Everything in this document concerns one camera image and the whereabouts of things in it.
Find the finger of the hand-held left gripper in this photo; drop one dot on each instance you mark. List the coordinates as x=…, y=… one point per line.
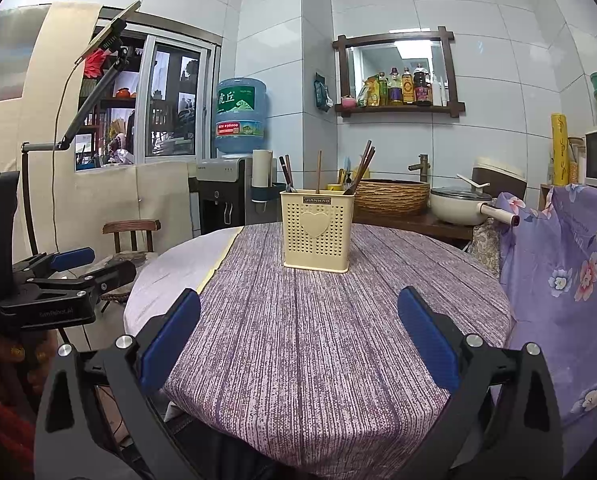
x=71, y=258
x=113, y=272

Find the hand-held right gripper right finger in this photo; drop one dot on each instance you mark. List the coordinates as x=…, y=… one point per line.
x=428, y=340

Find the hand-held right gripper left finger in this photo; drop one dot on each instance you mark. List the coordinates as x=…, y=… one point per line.
x=171, y=340

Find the cream perforated utensil holder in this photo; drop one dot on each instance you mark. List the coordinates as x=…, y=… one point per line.
x=316, y=235

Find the brown wooden chopstick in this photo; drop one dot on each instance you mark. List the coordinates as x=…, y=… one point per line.
x=319, y=170
x=357, y=174
x=363, y=160
x=289, y=172
x=369, y=161
x=282, y=172

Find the person's left forearm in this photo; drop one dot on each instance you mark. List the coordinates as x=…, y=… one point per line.
x=3, y=435

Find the person's left hand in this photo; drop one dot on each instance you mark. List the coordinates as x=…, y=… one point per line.
x=28, y=357

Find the patterned stool cushion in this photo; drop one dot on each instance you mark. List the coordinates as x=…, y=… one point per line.
x=138, y=260

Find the wooden chair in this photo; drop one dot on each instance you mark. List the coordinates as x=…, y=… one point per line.
x=131, y=227

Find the pale lilac table cover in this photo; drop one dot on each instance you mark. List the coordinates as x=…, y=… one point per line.
x=173, y=270

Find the beige patterned cloth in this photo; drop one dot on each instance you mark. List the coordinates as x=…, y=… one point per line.
x=484, y=247

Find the wooden counter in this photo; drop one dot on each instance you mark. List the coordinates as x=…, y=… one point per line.
x=413, y=225

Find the water dispenser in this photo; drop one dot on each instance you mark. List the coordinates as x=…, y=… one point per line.
x=223, y=195

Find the cream lidded pot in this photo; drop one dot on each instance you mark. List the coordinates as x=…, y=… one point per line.
x=456, y=207

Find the purple floral cloth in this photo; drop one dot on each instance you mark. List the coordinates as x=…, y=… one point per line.
x=553, y=270

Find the wicker-sided wash basin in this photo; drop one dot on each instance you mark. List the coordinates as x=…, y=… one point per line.
x=393, y=199

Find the beige fabric panel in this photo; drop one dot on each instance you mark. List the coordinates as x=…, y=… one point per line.
x=8, y=125

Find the white ladle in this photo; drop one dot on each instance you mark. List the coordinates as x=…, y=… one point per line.
x=471, y=181

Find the blue-grey roll holder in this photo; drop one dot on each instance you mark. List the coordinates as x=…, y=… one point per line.
x=263, y=197

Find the bronze faucet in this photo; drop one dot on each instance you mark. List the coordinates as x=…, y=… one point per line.
x=422, y=167

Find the yellow cup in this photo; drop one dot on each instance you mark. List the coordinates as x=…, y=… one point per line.
x=334, y=187

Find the sliding window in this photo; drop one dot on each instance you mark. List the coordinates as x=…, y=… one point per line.
x=178, y=105

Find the paper towel roll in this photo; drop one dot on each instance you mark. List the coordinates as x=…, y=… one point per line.
x=262, y=167

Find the rice cooker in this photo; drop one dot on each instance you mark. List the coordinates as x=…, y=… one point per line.
x=500, y=172

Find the red flower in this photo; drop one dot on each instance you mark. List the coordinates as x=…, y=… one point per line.
x=94, y=62

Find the blue water jug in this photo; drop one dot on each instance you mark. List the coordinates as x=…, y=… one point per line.
x=241, y=115

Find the mounted smartphone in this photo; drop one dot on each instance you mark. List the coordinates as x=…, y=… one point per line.
x=108, y=32

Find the yellow roll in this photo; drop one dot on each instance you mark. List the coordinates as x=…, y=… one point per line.
x=559, y=150

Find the white bottle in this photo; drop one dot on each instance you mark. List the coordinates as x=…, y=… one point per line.
x=439, y=92

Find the pink bowl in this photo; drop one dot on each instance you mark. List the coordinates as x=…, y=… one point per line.
x=349, y=102

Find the amber sauce bottle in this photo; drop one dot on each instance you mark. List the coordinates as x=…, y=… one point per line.
x=408, y=89

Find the dark soy sauce bottle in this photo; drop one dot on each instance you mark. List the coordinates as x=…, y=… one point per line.
x=422, y=87

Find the green hanging pouch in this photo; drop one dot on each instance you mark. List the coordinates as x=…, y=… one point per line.
x=323, y=94

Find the wooden-framed mirror shelf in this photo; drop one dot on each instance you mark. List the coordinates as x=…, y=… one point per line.
x=342, y=75

